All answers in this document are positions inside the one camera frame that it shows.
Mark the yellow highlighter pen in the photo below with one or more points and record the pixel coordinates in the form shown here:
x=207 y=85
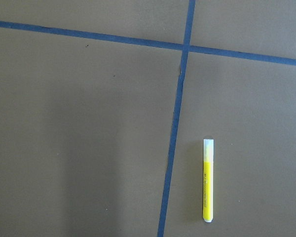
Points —
x=208 y=180

